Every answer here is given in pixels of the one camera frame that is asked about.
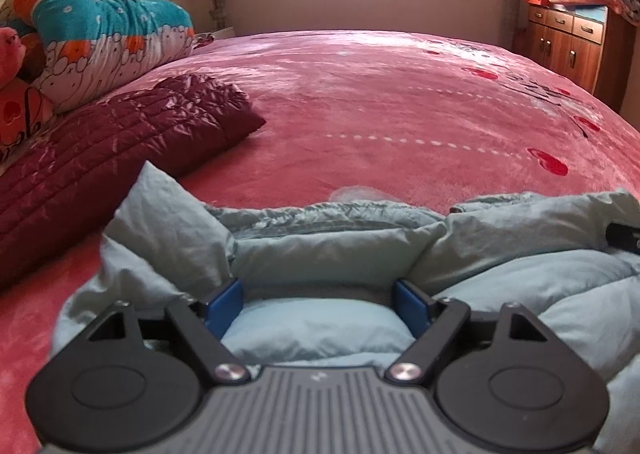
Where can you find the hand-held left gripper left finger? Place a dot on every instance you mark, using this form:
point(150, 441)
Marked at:
point(227, 301)

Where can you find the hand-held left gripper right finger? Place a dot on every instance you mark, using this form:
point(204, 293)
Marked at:
point(407, 304)

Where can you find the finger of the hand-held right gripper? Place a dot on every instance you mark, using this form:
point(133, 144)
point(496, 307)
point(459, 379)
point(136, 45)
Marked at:
point(625, 236)

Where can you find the pale grey-blue puffer jacket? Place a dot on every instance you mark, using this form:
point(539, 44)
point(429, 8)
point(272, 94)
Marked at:
point(325, 259)

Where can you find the maroon quilted jacket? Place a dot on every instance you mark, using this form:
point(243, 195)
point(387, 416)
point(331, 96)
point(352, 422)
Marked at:
point(100, 159)

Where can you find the wooden cabinet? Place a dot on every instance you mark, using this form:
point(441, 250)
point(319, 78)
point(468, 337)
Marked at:
point(575, 49)

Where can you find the bed with pink blanket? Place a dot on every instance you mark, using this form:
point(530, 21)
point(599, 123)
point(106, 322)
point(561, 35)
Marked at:
point(375, 99)

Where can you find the blue folded cloth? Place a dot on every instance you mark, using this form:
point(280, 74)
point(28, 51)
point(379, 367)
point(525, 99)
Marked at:
point(590, 10)

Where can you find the pink heart print pillow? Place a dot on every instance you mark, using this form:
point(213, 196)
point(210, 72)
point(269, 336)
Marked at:
point(20, 119)

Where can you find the rolled colourful printed quilt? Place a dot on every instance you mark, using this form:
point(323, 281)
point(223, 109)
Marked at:
point(115, 34)

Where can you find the pink plush toy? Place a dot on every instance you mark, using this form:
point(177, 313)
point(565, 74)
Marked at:
point(9, 54)

